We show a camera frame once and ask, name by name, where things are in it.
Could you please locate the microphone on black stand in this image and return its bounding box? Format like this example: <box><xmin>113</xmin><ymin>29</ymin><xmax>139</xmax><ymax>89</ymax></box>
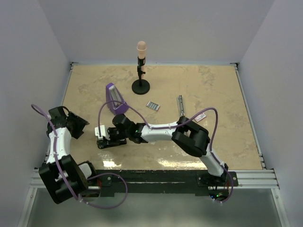
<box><xmin>132</xmin><ymin>41</ymin><xmax>150</xmax><ymax>95</ymax></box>

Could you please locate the staple box sleeve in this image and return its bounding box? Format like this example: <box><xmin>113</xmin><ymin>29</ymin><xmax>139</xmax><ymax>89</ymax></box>
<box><xmin>195</xmin><ymin>113</ymin><xmax>206</xmax><ymax>122</ymax></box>

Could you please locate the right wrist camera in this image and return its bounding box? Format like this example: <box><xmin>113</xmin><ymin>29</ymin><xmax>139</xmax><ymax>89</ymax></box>
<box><xmin>94</xmin><ymin>125</ymin><xmax>110</xmax><ymax>140</ymax></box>

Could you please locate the purple metronome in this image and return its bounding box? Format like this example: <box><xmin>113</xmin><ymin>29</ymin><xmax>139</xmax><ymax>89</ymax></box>
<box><xmin>106</xmin><ymin>83</ymin><xmax>129</xmax><ymax>115</ymax></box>

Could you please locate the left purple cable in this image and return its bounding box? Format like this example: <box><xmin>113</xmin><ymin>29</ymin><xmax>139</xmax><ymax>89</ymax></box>
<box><xmin>30</xmin><ymin>103</ymin><xmax>128</xmax><ymax>210</ymax></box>

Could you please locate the grey black stapler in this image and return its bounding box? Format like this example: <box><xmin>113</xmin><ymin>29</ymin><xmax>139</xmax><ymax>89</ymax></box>
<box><xmin>177</xmin><ymin>95</ymin><xmax>185</xmax><ymax>117</ymax></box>

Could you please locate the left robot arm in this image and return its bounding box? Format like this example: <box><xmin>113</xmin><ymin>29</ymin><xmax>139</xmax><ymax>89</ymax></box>
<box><xmin>38</xmin><ymin>106</ymin><xmax>98</xmax><ymax>204</ymax></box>

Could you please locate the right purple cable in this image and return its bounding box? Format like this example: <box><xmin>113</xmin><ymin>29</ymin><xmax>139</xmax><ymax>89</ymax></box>
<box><xmin>97</xmin><ymin>100</ymin><xmax>235</xmax><ymax>205</ymax></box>

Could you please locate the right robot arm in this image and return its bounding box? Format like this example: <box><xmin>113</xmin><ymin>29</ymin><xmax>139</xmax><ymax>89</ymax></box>
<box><xmin>102</xmin><ymin>114</ymin><xmax>228</xmax><ymax>186</ymax></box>

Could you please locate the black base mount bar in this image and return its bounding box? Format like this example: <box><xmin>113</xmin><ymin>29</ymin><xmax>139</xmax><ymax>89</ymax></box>
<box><xmin>88</xmin><ymin>170</ymin><xmax>239</xmax><ymax>201</ymax></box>

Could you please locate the purple cable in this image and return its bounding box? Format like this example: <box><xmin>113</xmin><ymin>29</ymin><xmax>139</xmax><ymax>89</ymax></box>
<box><xmin>30</xmin><ymin>103</ymin><xmax>128</xmax><ymax>210</ymax></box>
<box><xmin>97</xmin><ymin>100</ymin><xmax>235</xmax><ymax>205</ymax></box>

